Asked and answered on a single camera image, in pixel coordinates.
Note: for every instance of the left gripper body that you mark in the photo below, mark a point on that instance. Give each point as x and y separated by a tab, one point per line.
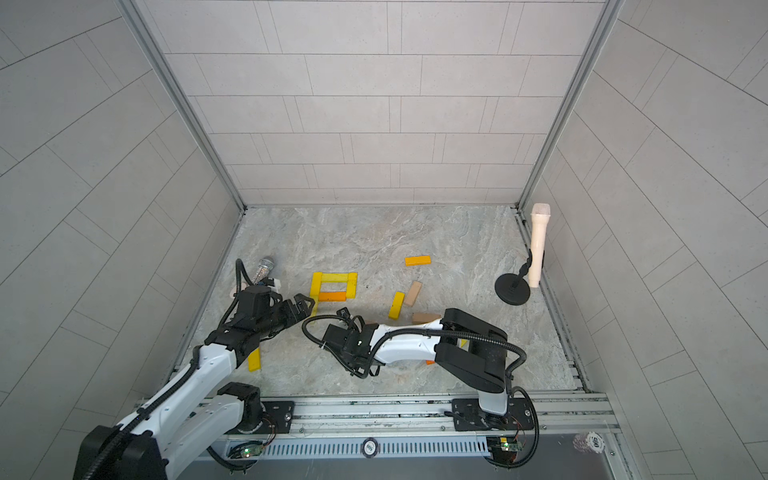
263	324

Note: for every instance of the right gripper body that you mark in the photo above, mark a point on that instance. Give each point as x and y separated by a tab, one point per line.
347	359

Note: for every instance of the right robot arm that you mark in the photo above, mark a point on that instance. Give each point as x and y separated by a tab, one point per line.
474	351

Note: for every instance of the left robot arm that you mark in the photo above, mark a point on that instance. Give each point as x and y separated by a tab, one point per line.
199	404

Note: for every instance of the glitter silver microphone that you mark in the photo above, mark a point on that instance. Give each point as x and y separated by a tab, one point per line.
266	265

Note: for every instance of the tan wood block right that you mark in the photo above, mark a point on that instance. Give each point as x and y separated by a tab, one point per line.
424	318

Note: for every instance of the tan wood block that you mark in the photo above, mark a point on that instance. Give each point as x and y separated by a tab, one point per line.
424	318
413	293

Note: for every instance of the tan wood block upper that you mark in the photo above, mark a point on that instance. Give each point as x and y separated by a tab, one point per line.
413	293

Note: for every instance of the amber orange far block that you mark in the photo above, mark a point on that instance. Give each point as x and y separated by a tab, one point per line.
418	260

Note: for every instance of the left circuit board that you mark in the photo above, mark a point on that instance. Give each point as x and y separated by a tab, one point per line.
247	450

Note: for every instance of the circuit board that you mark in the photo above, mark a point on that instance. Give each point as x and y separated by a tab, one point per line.
503	450
247	450

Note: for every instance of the right circuit board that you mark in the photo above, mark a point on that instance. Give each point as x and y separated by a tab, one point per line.
503	450

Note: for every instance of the beige microphone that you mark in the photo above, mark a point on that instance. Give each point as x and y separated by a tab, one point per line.
540	216

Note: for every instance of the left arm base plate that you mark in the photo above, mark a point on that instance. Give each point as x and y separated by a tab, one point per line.
276	417

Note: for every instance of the round sticker on rail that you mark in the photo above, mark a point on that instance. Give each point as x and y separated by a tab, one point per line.
370	447

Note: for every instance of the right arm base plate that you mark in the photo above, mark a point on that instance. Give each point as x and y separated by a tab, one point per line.
468	416

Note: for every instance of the aluminium rail frame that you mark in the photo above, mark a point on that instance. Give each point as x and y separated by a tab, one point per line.
575	427

